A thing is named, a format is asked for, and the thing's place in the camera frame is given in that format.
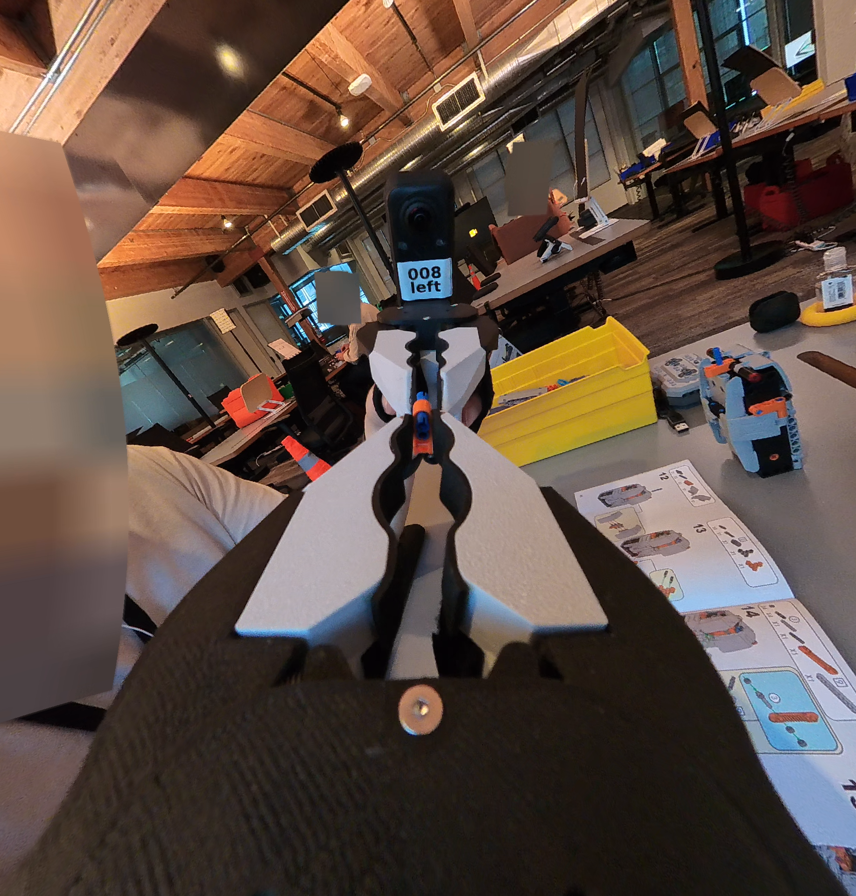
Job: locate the small white air vent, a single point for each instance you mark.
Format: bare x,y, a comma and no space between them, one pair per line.
316,208

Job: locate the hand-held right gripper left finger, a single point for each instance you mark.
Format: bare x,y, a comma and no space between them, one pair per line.
316,560

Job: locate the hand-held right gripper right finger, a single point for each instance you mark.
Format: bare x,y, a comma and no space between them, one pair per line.
526,560

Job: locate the yellow plastic bin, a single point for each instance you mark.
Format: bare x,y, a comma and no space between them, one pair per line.
575,406

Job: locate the black office chair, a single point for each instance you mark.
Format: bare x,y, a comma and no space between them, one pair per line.
316,399

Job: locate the black usb plug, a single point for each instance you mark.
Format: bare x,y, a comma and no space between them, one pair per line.
675,422

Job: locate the partly built robot model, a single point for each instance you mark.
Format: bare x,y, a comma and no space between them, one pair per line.
750,420

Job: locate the background grey table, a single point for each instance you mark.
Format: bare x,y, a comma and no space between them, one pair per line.
575,252

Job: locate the white ceiling detector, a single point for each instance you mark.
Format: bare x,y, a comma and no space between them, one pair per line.
360,84

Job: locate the black pouch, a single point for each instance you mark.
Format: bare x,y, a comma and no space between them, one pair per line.
774,311

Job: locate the small labelled bottle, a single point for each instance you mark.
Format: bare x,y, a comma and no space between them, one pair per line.
835,290

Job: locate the person's left hand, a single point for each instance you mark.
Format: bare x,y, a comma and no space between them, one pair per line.
370,425

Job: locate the large white air vent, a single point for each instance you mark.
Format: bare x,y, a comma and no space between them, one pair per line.
458,100

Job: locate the black floor lamp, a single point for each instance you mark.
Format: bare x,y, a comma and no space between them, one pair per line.
337,159
137,334

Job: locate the orange traffic cone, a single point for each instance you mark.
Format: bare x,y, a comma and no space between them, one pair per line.
305,458

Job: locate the brown armchair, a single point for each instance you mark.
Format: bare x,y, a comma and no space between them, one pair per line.
522,234

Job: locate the metal air duct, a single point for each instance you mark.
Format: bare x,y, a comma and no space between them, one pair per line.
501,66

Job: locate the black ceiling panel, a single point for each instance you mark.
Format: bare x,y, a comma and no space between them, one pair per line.
190,84

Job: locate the open instruction booklet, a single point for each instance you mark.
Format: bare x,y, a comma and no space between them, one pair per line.
715,560

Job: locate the red containers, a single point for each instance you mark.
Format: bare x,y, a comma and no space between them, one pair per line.
806,196

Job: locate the grey desk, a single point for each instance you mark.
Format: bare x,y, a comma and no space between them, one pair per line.
820,490

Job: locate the brown wooden strip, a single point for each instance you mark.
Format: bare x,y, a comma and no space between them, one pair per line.
841,371

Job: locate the black pole with round base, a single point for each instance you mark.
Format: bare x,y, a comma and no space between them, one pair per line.
750,262

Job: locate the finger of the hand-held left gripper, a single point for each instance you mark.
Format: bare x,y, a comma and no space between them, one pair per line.
463,371
389,371

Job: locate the orange connector with blue pins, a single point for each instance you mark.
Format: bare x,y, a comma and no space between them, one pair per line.
421,427

